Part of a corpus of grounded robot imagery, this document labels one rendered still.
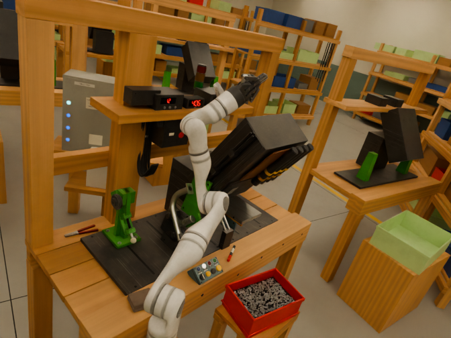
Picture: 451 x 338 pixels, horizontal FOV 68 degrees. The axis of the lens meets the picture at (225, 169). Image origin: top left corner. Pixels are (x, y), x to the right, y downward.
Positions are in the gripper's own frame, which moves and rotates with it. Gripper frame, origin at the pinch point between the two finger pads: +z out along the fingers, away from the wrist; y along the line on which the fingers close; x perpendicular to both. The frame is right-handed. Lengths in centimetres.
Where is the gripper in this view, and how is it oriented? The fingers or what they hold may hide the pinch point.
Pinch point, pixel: (262, 78)
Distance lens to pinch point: 125.3
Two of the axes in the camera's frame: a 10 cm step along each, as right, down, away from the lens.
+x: -5.8, -6.0, 5.5
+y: -2.2, -5.4, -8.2
